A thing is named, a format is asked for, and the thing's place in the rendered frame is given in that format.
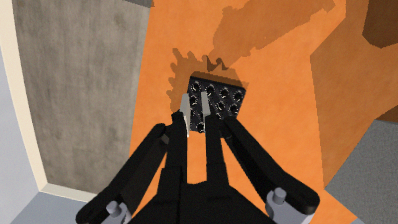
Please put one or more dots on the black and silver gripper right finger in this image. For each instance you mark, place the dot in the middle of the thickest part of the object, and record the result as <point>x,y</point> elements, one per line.
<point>287,200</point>

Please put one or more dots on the black knob box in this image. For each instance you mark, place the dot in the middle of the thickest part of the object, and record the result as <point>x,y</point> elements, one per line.
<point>225,98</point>

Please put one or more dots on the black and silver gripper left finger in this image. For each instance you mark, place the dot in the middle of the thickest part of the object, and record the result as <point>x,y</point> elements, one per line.
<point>117,203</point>

